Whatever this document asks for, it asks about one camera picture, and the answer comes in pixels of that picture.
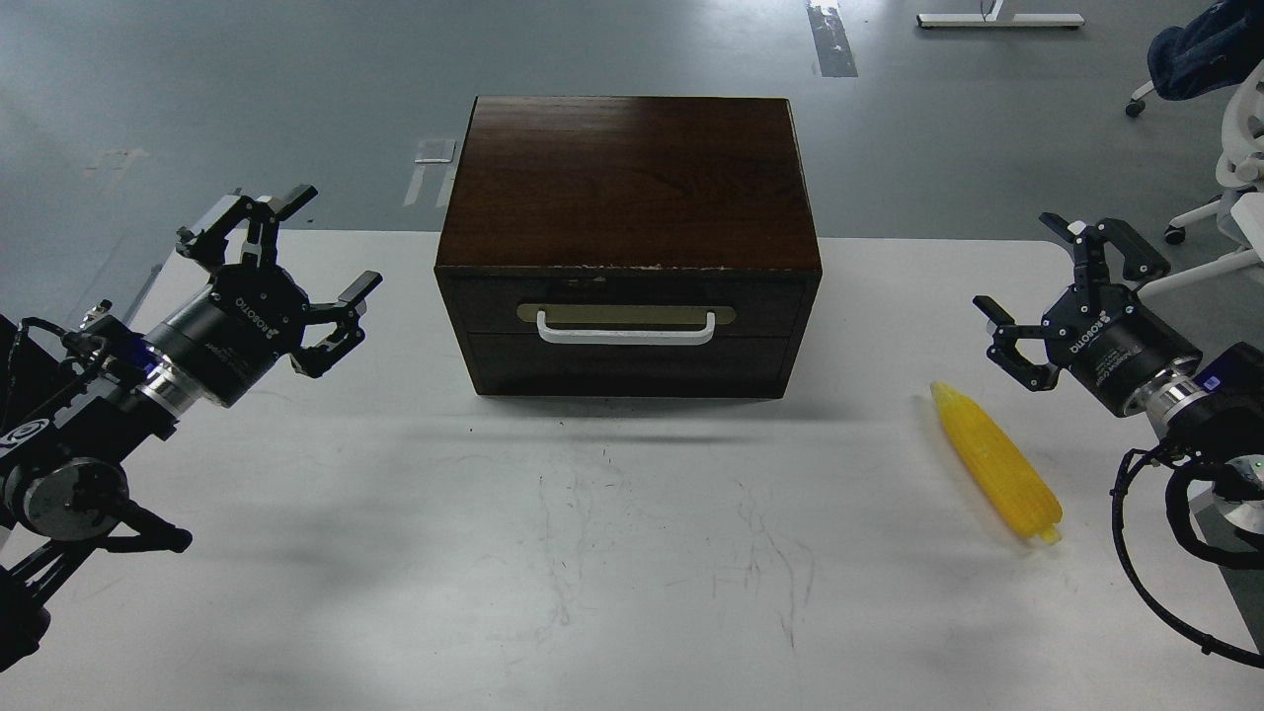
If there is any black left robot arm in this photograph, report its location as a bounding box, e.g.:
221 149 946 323
1 185 382 668

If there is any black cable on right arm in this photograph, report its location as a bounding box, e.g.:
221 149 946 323
1111 444 1264 671

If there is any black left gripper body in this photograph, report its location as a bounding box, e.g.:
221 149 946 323
145 264 310 407

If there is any white desk foot bar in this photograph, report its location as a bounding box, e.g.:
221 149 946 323
915 1 1086 32

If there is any wooden drawer with white handle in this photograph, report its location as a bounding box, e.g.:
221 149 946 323
445 275 805 339

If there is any yellow corn cob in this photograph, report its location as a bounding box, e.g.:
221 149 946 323
930 381 1063 545

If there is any dark wooden drawer cabinet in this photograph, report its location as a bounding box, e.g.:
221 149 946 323
434 96 823 399

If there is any dark blue cloth on chair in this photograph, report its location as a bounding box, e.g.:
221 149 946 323
1146 1 1263 101

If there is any white office chair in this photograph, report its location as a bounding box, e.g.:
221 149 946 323
1138 63 1263 297

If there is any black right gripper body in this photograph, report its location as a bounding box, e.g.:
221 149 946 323
1047 283 1205 416

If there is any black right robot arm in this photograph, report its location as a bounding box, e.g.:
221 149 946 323
975 213 1261 547

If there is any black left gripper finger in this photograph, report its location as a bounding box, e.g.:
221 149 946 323
289 271 383 378
176 183 319 275

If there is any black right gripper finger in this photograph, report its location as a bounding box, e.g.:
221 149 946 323
1039 213 1172 288
975 295 1066 392

